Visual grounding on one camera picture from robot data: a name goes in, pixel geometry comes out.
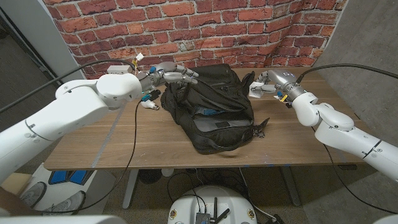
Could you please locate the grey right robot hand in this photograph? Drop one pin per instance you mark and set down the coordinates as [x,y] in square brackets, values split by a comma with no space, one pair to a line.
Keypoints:
[281,79]

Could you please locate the white round table foot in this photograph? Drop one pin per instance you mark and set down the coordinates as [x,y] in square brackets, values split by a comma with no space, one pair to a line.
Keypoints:
[168,172]

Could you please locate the person in brown clothing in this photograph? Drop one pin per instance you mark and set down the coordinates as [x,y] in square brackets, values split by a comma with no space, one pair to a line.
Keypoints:
[12,205]

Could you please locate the tilted black antenna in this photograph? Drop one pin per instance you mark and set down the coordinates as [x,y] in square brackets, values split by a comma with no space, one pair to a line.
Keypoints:
[224,214]

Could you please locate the dark round floor object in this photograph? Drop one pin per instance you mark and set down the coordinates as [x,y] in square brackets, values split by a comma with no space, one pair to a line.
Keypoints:
[150,175]

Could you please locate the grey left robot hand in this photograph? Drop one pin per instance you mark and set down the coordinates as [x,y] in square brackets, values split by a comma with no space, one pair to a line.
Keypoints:
[168,73]

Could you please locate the cardboard box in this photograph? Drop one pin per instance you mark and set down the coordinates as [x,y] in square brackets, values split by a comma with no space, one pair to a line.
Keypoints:
[21,180]

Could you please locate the white floor mat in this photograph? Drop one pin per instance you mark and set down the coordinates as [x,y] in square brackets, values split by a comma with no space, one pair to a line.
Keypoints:
[93,183]

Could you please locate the upright black antenna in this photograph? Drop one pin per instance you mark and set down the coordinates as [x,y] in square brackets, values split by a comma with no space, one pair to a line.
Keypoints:
[215,207]

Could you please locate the blue white plastic package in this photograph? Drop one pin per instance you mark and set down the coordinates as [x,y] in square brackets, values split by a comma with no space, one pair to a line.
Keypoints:
[210,111]

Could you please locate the grey table leg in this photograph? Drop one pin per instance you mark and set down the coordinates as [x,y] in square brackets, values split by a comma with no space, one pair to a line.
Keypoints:
[292,189]

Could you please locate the white light bulb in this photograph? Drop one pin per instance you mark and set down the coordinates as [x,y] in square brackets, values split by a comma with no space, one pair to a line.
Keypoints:
[149,104]

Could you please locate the red brick printed backdrop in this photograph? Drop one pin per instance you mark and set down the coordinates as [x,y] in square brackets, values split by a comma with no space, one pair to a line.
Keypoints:
[217,31]

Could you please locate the black backpack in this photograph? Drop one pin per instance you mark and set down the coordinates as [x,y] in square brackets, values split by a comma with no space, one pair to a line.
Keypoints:
[217,140]

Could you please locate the blue floor pad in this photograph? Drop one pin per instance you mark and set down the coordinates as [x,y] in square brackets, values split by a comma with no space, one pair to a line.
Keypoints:
[57,176]

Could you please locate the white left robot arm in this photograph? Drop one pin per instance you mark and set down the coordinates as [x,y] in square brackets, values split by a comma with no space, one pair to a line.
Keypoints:
[77,105]

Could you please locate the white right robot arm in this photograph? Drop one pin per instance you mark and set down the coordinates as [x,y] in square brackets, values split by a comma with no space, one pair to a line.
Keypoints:
[342,130]

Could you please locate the white power outlet box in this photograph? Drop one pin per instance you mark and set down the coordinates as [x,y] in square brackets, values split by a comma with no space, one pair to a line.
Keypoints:
[118,69]

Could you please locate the black floor power adapter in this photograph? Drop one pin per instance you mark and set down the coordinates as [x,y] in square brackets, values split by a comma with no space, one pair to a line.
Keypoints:
[277,220]

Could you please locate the black computer box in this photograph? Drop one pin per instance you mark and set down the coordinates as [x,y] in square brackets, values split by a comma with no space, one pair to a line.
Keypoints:
[202,218]

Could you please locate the white table leg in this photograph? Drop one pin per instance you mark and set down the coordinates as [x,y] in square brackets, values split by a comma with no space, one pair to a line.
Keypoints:
[130,189]

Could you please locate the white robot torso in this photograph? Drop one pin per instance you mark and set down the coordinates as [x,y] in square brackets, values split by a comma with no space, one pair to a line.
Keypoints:
[224,199]

